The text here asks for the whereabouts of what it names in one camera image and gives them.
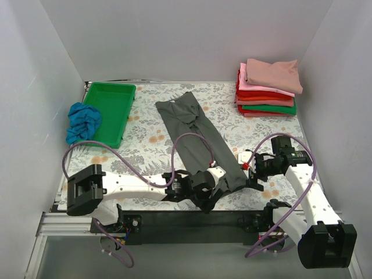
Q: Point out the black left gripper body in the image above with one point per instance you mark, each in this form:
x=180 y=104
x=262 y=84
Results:
x=213 y=196

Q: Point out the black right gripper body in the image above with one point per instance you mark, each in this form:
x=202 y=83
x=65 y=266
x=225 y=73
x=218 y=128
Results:
x=255 y=173

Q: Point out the dark grey t shirt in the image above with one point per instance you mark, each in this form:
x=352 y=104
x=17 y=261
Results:
x=185 y=115

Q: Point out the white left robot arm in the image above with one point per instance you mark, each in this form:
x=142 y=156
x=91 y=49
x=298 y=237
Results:
x=94 y=192

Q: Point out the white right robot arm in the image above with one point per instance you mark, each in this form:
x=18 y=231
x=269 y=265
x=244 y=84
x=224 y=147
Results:
x=322 y=239

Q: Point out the floral table mat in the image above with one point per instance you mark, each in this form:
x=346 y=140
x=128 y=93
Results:
x=146 y=144

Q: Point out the bottom pink folded shirt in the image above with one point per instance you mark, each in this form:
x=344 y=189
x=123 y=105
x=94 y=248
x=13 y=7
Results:
x=263 y=114

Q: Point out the green folded shirt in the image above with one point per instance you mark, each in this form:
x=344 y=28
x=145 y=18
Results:
x=269 y=109

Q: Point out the salmon folded shirt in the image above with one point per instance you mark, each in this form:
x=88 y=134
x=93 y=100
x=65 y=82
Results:
x=288 y=103

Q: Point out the orange folded shirt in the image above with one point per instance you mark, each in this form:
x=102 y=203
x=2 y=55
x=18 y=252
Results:
x=246 y=99

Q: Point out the light pink folded shirt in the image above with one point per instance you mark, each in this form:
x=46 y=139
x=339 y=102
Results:
x=243 y=85

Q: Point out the dusty pink folded shirt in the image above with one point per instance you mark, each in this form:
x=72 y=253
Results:
x=280 y=75

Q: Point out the green plastic tray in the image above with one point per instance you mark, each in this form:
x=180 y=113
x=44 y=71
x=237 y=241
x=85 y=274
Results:
x=114 y=102

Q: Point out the crumpled blue t shirt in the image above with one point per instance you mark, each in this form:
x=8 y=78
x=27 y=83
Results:
x=84 y=121

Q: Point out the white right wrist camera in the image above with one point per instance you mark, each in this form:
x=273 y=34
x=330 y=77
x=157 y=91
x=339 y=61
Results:
x=245 y=160

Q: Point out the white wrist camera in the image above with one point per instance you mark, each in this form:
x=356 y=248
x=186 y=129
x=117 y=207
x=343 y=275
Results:
x=245 y=160
x=217 y=172

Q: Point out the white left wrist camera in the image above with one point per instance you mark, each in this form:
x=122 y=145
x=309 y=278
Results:
x=217 y=172

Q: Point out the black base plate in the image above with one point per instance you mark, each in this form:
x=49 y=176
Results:
x=192 y=227

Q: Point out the aluminium frame rail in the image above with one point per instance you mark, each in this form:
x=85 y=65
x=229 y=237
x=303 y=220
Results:
x=64 y=248

